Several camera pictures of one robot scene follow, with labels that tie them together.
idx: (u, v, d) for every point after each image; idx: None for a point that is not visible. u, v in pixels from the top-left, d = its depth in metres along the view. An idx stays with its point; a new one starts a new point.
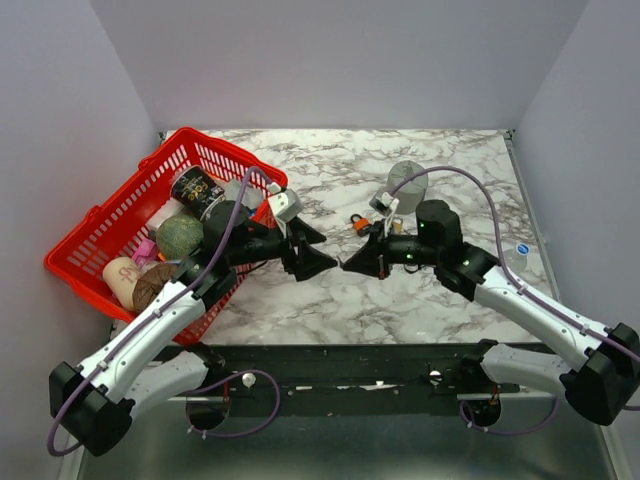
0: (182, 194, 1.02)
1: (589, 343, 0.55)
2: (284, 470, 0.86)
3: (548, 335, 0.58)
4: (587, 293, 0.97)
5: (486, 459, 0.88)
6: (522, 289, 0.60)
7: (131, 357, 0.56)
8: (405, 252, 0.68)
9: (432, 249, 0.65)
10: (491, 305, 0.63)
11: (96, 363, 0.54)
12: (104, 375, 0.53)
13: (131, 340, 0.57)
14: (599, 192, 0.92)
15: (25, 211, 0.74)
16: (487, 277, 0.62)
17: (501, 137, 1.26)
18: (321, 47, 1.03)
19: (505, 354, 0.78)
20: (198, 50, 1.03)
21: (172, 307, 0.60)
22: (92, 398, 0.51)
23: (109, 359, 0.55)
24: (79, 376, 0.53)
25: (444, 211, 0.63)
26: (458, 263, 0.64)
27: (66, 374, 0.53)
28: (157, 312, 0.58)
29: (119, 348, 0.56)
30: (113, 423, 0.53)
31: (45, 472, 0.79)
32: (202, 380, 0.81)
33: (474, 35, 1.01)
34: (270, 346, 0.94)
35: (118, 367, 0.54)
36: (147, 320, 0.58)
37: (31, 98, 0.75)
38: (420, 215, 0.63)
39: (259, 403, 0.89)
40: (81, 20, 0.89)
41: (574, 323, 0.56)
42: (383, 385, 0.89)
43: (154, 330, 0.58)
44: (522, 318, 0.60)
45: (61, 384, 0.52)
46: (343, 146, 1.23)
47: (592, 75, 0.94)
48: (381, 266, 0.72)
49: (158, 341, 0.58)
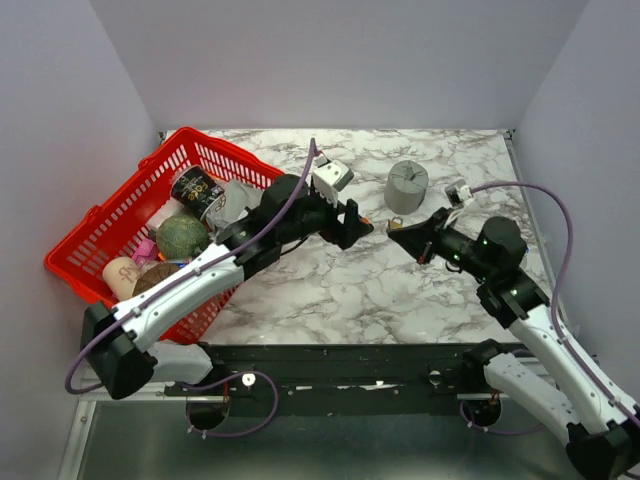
0: (182, 194, 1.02)
1: (614, 414, 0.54)
2: (284, 470, 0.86)
3: (574, 391, 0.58)
4: (586, 293, 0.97)
5: (486, 459, 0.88)
6: (564, 340, 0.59)
7: (164, 310, 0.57)
8: (454, 252, 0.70)
9: (485, 267, 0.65)
10: (525, 339, 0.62)
11: (131, 307, 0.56)
12: (135, 321, 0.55)
13: (169, 292, 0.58)
14: (599, 192, 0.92)
15: (25, 211, 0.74)
16: (531, 314, 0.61)
17: (501, 137, 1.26)
18: (321, 47, 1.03)
19: (513, 368, 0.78)
20: (198, 50, 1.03)
21: (212, 268, 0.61)
22: (121, 342, 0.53)
23: (143, 307, 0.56)
24: (112, 316, 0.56)
25: (514, 237, 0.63)
26: (506, 289, 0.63)
27: (101, 313, 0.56)
28: (197, 270, 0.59)
29: (154, 297, 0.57)
30: (134, 371, 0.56)
31: (44, 472, 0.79)
32: (203, 375, 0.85)
33: (474, 35, 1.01)
34: (270, 346, 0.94)
35: (150, 316, 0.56)
36: (187, 276, 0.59)
37: (30, 98, 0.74)
38: (488, 233, 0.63)
39: (259, 403, 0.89)
40: (81, 20, 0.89)
41: (607, 391, 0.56)
42: (383, 385, 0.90)
43: (190, 287, 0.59)
44: (553, 366, 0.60)
45: (94, 321, 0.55)
46: (343, 146, 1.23)
47: (592, 75, 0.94)
48: (423, 251, 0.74)
49: (191, 298, 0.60)
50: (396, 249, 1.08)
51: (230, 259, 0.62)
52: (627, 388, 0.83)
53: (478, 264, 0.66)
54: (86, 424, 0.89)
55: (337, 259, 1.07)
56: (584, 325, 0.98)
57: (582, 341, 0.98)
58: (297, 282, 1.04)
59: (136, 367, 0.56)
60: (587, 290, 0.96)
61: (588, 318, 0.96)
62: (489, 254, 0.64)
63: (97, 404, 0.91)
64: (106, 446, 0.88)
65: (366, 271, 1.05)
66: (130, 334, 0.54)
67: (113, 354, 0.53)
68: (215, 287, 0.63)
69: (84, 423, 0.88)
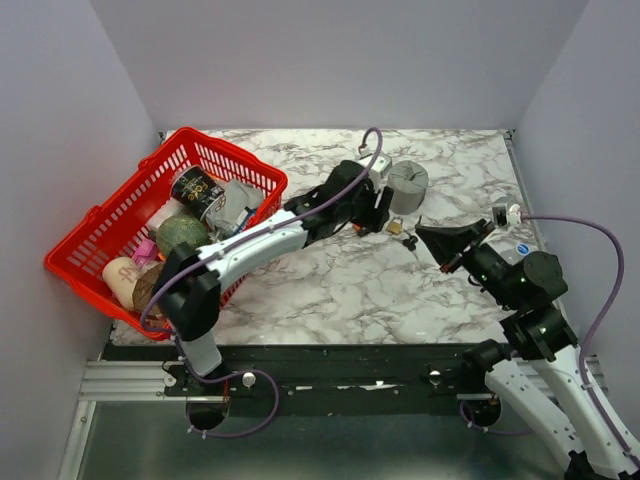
0: (182, 194, 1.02)
1: (624, 463, 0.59)
2: (284, 469, 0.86)
3: (590, 436, 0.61)
4: (586, 293, 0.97)
5: (487, 459, 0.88)
6: (588, 386, 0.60)
7: (243, 257, 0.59)
8: (483, 272, 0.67)
9: (517, 299, 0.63)
10: (546, 378, 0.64)
11: (214, 250, 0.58)
12: (219, 263, 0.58)
13: (250, 241, 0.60)
14: (599, 192, 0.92)
15: (24, 211, 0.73)
16: (556, 356, 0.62)
17: (501, 137, 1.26)
18: (321, 47, 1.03)
19: (515, 380, 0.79)
20: (198, 51, 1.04)
21: (283, 228, 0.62)
22: (205, 278, 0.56)
23: (225, 251, 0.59)
24: (195, 256, 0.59)
25: (554, 277, 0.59)
26: (534, 326, 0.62)
27: (184, 254, 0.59)
28: (271, 228, 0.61)
29: (234, 245, 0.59)
30: (209, 309, 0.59)
31: (45, 472, 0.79)
32: (213, 365, 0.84)
33: (473, 36, 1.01)
34: (270, 346, 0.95)
35: (231, 260, 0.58)
36: (261, 232, 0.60)
37: (30, 98, 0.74)
38: (528, 273, 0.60)
39: (259, 403, 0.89)
40: (81, 20, 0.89)
41: (622, 441, 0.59)
42: (383, 385, 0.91)
43: (265, 242, 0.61)
44: (572, 410, 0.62)
45: (180, 258, 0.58)
46: (343, 146, 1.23)
47: (591, 75, 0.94)
48: (451, 260, 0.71)
49: (264, 252, 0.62)
50: (396, 249, 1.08)
51: (298, 221, 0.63)
52: (626, 388, 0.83)
53: (506, 294, 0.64)
54: (86, 424, 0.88)
55: (337, 259, 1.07)
56: (583, 325, 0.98)
57: (582, 340, 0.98)
58: (297, 282, 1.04)
59: (211, 306, 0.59)
60: (587, 290, 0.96)
61: (588, 318, 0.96)
62: (524, 291, 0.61)
63: (97, 404, 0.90)
64: (106, 445, 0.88)
65: (366, 271, 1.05)
66: (214, 272, 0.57)
67: (197, 287, 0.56)
68: (282, 247, 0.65)
69: (85, 423, 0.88)
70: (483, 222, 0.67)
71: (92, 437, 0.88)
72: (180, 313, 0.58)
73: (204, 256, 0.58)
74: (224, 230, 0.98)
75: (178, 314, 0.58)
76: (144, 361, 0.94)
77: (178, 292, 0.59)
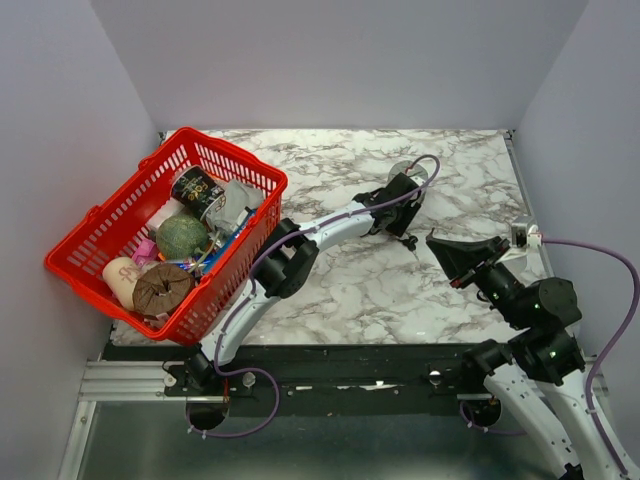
0: (181, 194, 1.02)
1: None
2: (284, 470, 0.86)
3: (590, 458, 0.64)
4: (586, 291, 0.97)
5: (486, 459, 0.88)
6: (592, 410, 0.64)
7: (331, 232, 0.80)
8: (494, 290, 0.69)
9: (529, 323, 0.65)
10: (553, 399, 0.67)
11: (312, 224, 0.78)
12: (315, 234, 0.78)
13: (335, 222, 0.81)
14: (599, 193, 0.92)
15: (24, 211, 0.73)
16: (564, 382, 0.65)
17: (501, 137, 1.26)
18: (322, 47, 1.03)
19: (517, 387, 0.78)
20: (197, 50, 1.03)
21: (357, 215, 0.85)
22: (307, 246, 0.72)
23: (319, 226, 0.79)
24: (296, 229, 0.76)
25: (568, 304, 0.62)
26: (544, 350, 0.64)
27: (287, 226, 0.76)
28: (349, 213, 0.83)
29: (324, 223, 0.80)
30: (301, 277, 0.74)
31: (45, 473, 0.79)
32: (229, 360, 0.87)
33: (473, 35, 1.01)
34: (270, 346, 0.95)
35: (323, 234, 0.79)
36: (342, 216, 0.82)
37: (29, 99, 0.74)
38: (544, 300, 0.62)
39: (259, 403, 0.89)
40: (80, 21, 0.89)
41: (621, 464, 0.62)
42: (383, 385, 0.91)
43: (345, 224, 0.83)
44: (574, 432, 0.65)
45: (285, 229, 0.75)
46: (343, 146, 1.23)
47: (592, 75, 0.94)
48: (462, 277, 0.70)
49: (342, 233, 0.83)
50: (396, 250, 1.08)
51: (368, 212, 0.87)
52: (626, 387, 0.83)
53: (518, 314, 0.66)
54: (86, 425, 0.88)
55: (337, 258, 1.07)
56: (583, 324, 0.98)
57: (582, 340, 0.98)
58: None
59: (302, 276, 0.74)
60: (588, 290, 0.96)
61: (589, 317, 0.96)
62: (538, 317, 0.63)
63: (97, 404, 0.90)
64: (106, 445, 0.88)
65: (366, 271, 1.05)
66: (313, 243, 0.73)
67: (300, 252, 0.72)
68: (356, 229, 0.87)
69: (84, 423, 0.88)
70: (498, 240, 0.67)
71: (92, 437, 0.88)
72: (280, 275, 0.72)
73: (303, 228, 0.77)
74: (224, 231, 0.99)
75: (277, 275, 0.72)
76: (144, 361, 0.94)
77: (277, 259, 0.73)
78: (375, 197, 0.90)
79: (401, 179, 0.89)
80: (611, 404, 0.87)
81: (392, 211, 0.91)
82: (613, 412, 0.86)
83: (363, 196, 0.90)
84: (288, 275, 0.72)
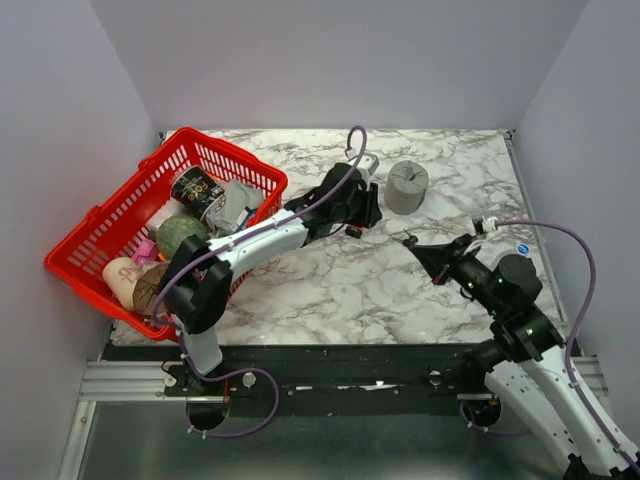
0: (182, 194, 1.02)
1: (617, 461, 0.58)
2: (284, 470, 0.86)
3: (581, 435, 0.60)
4: (586, 291, 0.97)
5: (486, 458, 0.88)
6: (576, 384, 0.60)
7: (251, 249, 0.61)
8: (469, 280, 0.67)
9: (499, 302, 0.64)
10: (536, 378, 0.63)
11: (224, 242, 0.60)
12: (229, 254, 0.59)
13: (254, 235, 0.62)
14: (600, 193, 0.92)
15: (24, 211, 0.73)
16: (545, 356, 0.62)
17: (501, 137, 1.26)
18: (321, 48, 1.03)
19: (517, 383, 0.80)
20: (197, 50, 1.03)
21: (285, 226, 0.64)
22: (218, 268, 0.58)
23: (235, 243, 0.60)
24: (206, 247, 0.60)
25: (529, 275, 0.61)
26: (519, 326, 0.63)
27: (195, 245, 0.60)
28: (276, 224, 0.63)
29: (244, 238, 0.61)
30: (217, 305, 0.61)
31: (45, 473, 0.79)
32: (213, 365, 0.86)
33: (474, 35, 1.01)
34: (270, 346, 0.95)
35: (240, 252, 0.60)
36: (266, 228, 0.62)
37: (30, 99, 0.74)
38: (504, 272, 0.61)
39: (259, 403, 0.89)
40: (80, 21, 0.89)
41: (612, 438, 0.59)
42: (383, 385, 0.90)
43: (268, 238, 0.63)
44: (561, 408, 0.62)
45: (189, 250, 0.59)
46: (343, 146, 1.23)
47: (592, 75, 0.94)
48: (440, 273, 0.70)
49: (270, 247, 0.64)
50: (396, 250, 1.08)
51: (299, 219, 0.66)
52: (625, 386, 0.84)
53: (490, 298, 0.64)
54: (86, 425, 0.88)
55: (337, 258, 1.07)
56: (583, 324, 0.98)
57: (582, 340, 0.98)
58: (297, 282, 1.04)
59: (216, 304, 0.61)
60: (588, 291, 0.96)
61: (588, 317, 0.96)
62: (504, 291, 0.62)
63: (97, 404, 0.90)
64: (106, 445, 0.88)
65: (366, 271, 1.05)
66: (225, 263, 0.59)
67: (209, 278, 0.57)
68: (287, 243, 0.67)
69: (84, 423, 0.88)
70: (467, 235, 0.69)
71: (92, 437, 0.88)
72: (189, 306, 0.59)
73: (214, 247, 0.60)
74: (224, 230, 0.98)
75: (186, 308, 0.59)
76: (144, 361, 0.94)
77: (186, 286, 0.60)
78: (310, 199, 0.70)
79: (344, 167, 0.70)
80: (611, 405, 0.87)
81: (337, 215, 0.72)
82: (613, 412, 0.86)
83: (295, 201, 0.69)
84: (197, 309, 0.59)
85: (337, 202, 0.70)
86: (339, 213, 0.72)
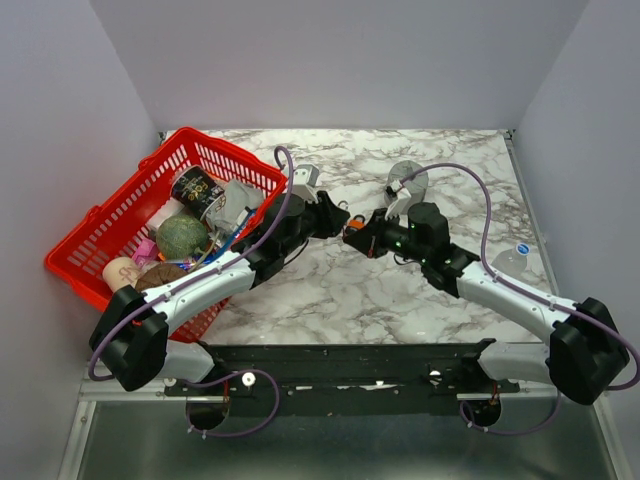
0: (182, 194, 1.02)
1: (557, 316, 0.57)
2: (284, 469, 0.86)
3: (524, 317, 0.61)
4: (586, 290, 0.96)
5: (485, 458, 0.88)
6: (496, 275, 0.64)
7: (190, 298, 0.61)
8: (395, 241, 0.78)
9: (421, 248, 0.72)
10: (476, 298, 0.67)
11: (161, 293, 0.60)
12: (166, 304, 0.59)
13: (194, 284, 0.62)
14: (599, 192, 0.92)
15: (24, 211, 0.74)
16: (465, 270, 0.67)
17: (501, 137, 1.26)
18: (321, 48, 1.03)
19: (500, 348, 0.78)
20: (197, 49, 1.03)
21: (230, 269, 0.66)
22: (151, 321, 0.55)
23: (172, 292, 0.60)
24: (141, 299, 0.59)
25: (434, 214, 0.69)
26: (441, 262, 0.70)
27: (129, 297, 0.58)
28: (219, 268, 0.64)
29: (182, 286, 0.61)
30: (153, 360, 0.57)
31: (45, 472, 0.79)
32: (205, 373, 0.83)
33: (474, 34, 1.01)
34: (269, 346, 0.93)
35: (178, 302, 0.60)
36: (210, 273, 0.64)
37: (29, 99, 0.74)
38: (411, 217, 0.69)
39: (259, 403, 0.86)
40: (81, 21, 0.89)
41: (542, 299, 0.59)
42: (383, 385, 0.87)
43: (211, 283, 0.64)
44: (503, 306, 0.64)
45: (123, 302, 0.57)
46: (343, 146, 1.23)
47: (592, 74, 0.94)
48: (371, 245, 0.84)
49: (214, 292, 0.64)
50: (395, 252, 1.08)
51: (245, 263, 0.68)
52: (625, 388, 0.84)
53: (413, 248, 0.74)
54: (86, 424, 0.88)
55: (337, 258, 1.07)
56: None
57: None
58: (296, 282, 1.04)
59: (154, 358, 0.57)
60: (589, 290, 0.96)
61: None
62: (420, 234, 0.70)
63: (97, 404, 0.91)
64: (105, 445, 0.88)
65: (366, 271, 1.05)
66: (161, 314, 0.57)
67: (142, 331, 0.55)
68: (232, 289, 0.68)
69: (84, 423, 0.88)
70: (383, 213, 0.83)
71: (92, 437, 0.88)
72: (123, 362, 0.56)
73: (150, 298, 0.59)
74: (224, 231, 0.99)
75: (120, 364, 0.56)
76: None
77: (121, 342, 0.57)
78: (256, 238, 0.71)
79: (281, 199, 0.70)
80: (613, 405, 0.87)
81: (282, 249, 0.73)
82: (616, 412, 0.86)
83: (243, 242, 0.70)
84: (132, 363, 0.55)
85: (283, 236, 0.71)
86: (284, 247, 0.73)
